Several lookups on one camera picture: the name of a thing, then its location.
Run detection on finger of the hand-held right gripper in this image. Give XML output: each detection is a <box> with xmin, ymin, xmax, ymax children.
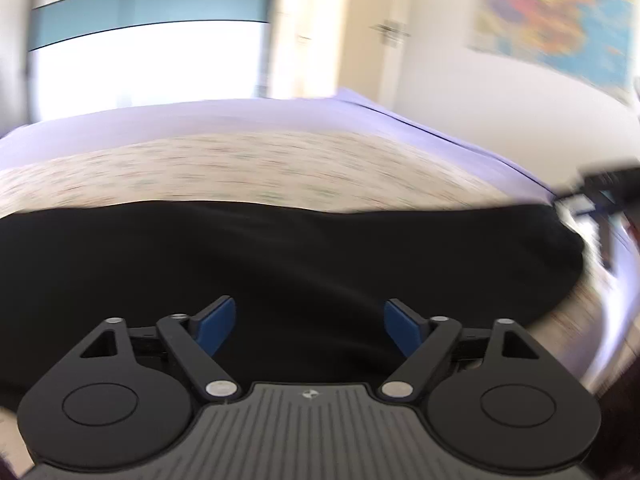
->
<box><xmin>554</xmin><ymin>159</ymin><xmax>640</xmax><ymax>221</ymax></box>

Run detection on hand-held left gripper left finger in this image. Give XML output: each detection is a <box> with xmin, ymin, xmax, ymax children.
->
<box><xmin>79</xmin><ymin>295</ymin><xmax>242</xmax><ymax>404</ymax></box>

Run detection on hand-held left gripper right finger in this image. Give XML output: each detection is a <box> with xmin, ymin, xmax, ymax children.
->
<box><xmin>377</xmin><ymin>298</ymin><xmax>545</xmax><ymax>404</ymax></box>

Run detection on black pants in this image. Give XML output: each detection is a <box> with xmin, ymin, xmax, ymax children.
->
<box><xmin>0</xmin><ymin>199</ymin><xmax>587</xmax><ymax>413</ymax></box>

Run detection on floral bed cover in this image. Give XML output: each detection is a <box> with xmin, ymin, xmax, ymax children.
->
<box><xmin>0</xmin><ymin>130</ymin><xmax>623</xmax><ymax>396</ymax></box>

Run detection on lilac bed sheet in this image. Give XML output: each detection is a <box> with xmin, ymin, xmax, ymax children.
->
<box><xmin>0</xmin><ymin>87</ymin><xmax>640</xmax><ymax>281</ymax></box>

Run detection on cream room door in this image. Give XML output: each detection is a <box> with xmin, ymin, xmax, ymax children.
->
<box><xmin>345</xmin><ymin>0</ymin><xmax>418</xmax><ymax>111</ymax></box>

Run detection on large glass window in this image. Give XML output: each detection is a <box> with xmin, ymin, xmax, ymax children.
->
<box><xmin>25</xmin><ymin>0</ymin><xmax>282</xmax><ymax>127</ymax></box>

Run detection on colourful wall map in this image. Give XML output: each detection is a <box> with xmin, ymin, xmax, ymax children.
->
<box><xmin>469</xmin><ymin>0</ymin><xmax>637</xmax><ymax>107</ymax></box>

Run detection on black door handle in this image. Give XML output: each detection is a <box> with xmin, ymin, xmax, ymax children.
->
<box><xmin>371</xmin><ymin>19</ymin><xmax>412</xmax><ymax>50</ymax></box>

